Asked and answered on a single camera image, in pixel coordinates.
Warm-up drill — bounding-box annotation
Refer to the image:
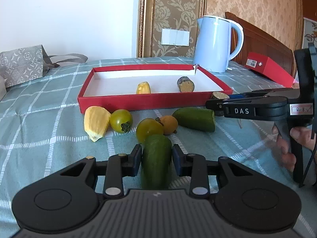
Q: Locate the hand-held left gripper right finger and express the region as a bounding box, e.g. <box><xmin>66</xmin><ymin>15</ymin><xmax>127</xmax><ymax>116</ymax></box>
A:
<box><xmin>172</xmin><ymin>144</ymin><xmax>248</xmax><ymax>199</ymax></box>

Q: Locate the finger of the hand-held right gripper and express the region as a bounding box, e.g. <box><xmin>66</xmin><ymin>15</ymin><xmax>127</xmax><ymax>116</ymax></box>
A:
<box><xmin>205</xmin><ymin>98</ymin><xmax>226</xmax><ymax>117</ymax></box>
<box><xmin>228</xmin><ymin>88</ymin><xmax>301</xmax><ymax>101</ymax></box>

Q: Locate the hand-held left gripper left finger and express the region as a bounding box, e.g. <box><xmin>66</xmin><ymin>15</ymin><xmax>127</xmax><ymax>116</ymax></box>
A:
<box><xmin>59</xmin><ymin>144</ymin><xmax>143</xmax><ymax>199</ymax></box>

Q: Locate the thin purple sugarcane slice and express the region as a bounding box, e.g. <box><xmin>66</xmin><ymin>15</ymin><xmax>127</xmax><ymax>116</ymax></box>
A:
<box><xmin>210</xmin><ymin>91</ymin><xmax>230</xmax><ymax>100</ymax></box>

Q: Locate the round-ended green cucumber piece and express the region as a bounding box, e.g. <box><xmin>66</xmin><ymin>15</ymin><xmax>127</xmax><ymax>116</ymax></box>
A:
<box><xmin>141</xmin><ymin>134</ymin><xmax>173</xmax><ymax>190</ymax></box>

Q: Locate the cut-ended green cucumber piece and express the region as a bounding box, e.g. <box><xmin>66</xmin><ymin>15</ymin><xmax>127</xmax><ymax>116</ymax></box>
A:
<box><xmin>172</xmin><ymin>107</ymin><xmax>216</xmax><ymax>132</ymax></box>

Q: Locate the green tomato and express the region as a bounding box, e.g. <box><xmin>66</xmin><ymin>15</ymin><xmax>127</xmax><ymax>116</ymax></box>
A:
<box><xmin>136</xmin><ymin>118</ymin><xmax>164</xmax><ymax>144</ymax></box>
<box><xmin>110</xmin><ymin>109</ymin><xmax>133</xmax><ymax>134</ymax></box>

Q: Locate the large yellow jackfruit piece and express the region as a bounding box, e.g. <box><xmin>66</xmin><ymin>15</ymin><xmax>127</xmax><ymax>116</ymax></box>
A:
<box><xmin>84</xmin><ymin>106</ymin><xmax>112</xmax><ymax>142</ymax></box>

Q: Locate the small yellow jackfruit piece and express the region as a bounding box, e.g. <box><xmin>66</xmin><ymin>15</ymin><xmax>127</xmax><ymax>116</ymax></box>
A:
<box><xmin>136</xmin><ymin>82</ymin><xmax>152</xmax><ymax>95</ymax></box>

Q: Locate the shallow red cardboard tray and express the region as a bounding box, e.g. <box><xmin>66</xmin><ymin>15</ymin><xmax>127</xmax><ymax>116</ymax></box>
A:
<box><xmin>77</xmin><ymin>64</ymin><xmax>234</xmax><ymax>114</ymax></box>

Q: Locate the person's right hand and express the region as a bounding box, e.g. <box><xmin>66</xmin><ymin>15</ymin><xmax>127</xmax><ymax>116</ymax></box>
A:
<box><xmin>272</xmin><ymin>125</ymin><xmax>317</xmax><ymax>173</ymax></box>

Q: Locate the orange loquat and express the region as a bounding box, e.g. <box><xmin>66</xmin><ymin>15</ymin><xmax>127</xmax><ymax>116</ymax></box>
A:
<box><xmin>156</xmin><ymin>115</ymin><xmax>179</xmax><ymax>135</ymax></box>

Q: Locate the red cardboard box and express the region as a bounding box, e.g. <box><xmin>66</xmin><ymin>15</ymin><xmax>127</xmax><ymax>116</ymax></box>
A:
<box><xmin>244</xmin><ymin>52</ymin><xmax>298</xmax><ymax>88</ymax></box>

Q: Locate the light blue electric kettle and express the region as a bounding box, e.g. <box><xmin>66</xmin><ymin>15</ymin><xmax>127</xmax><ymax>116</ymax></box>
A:
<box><xmin>193</xmin><ymin>15</ymin><xmax>244</xmax><ymax>73</ymax></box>

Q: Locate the brown wooden headboard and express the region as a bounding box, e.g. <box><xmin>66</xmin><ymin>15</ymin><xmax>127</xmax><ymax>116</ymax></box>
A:
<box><xmin>225</xmin><ymin>12</ymin><xmax>301</xmax><ymax>80</ymax></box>

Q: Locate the green checked cloth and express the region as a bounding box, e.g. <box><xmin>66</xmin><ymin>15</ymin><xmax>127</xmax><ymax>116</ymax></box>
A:
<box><xmin>0</xmin><ymin>57</ymin><xmax>317</xmax><ymax>238</ymax></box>

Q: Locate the gold framed wallpaper panel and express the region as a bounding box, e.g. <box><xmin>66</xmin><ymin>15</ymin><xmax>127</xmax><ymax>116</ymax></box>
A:
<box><xmin>137</xmin><ymin>0</ymin><xmax>207</xmax><ymax>58</ymax></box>

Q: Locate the grey patterned gift bag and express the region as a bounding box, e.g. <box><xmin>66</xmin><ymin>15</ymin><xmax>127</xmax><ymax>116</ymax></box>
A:
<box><xmin>0</xmin><ymin>45</ymin><xmax>88</xmax><ymax>88</ymax></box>

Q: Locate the black cable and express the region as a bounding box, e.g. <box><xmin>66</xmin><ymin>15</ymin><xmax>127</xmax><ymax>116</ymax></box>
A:
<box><xmin>304</xmin><ymin>139</ymin><xmax>317</xmax><ymax>179</ymax></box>

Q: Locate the white wall switch panel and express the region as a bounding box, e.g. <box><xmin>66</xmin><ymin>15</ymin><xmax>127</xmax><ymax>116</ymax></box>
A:
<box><xmin>161</xmin><ymin>28</ymin><xmax>191</xmax><ymax>46</ymax></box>

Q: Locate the framed wall picture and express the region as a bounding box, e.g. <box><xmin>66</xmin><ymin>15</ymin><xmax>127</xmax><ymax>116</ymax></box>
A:
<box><xmin>303</xmin><ymin>17</ymin><xmax>317</xmax><ymax>53</ymax></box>

